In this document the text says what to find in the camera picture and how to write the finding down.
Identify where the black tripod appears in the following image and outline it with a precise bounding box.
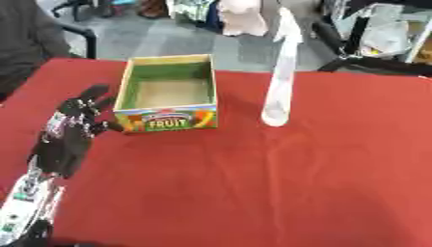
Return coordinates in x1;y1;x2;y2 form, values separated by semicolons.
310;13;432;78

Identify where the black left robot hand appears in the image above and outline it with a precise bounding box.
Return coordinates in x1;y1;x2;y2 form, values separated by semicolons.
28;83;125;179

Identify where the cardboard box with green inside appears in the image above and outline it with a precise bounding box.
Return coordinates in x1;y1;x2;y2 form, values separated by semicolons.
111;53;222;133

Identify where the pink soft bag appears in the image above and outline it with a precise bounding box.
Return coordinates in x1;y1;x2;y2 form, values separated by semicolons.
216;0;270;38

